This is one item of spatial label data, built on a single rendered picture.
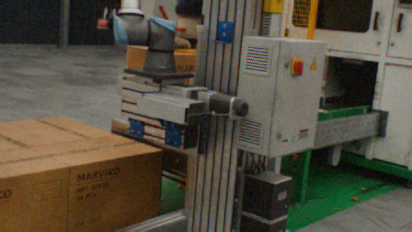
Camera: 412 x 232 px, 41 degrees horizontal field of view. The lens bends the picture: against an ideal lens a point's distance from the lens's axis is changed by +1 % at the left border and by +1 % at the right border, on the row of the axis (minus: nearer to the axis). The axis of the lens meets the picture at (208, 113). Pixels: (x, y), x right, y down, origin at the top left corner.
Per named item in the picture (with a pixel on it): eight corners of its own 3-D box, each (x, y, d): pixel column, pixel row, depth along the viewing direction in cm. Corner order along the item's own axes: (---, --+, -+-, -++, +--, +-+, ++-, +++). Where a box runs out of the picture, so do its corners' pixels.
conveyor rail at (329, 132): (372, 133, 476) (375, 111, 473) (378, 134, 473) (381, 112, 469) (186, 176, 306) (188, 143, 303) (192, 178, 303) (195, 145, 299)
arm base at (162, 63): (183, 73, 244) (185, 50, 242) (159, 74, 233) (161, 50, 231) (159, 68, 254) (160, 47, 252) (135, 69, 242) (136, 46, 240)
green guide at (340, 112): (365, 114, 479) (367, 104, 477) (377, 116, 472) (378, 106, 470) (254, 133, 361) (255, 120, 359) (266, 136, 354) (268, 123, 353)
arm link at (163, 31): (177, 51, 238) (179, 18, 235) (146, 49, 233) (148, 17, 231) (170, 48, 249) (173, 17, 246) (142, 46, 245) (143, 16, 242)
